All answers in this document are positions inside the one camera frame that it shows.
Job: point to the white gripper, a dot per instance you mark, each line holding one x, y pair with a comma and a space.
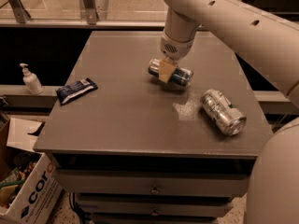
175, 49

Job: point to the silver green soda can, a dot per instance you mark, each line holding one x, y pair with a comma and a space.
223, 113

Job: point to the white pump dispenser bottle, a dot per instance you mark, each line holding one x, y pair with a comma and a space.
31, 80

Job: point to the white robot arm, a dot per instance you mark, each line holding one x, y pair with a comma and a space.
271, 46

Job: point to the dark blue snack packet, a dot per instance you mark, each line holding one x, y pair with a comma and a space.
73, 91

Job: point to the blue silver redbull can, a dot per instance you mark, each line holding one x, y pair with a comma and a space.
169, 71

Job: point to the metal railing frame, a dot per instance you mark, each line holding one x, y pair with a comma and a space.
82, 13

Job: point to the white cardboard box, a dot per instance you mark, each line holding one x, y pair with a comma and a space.
32, 191

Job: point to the grey drawer cabinet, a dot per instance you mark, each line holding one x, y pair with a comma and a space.
139, 151

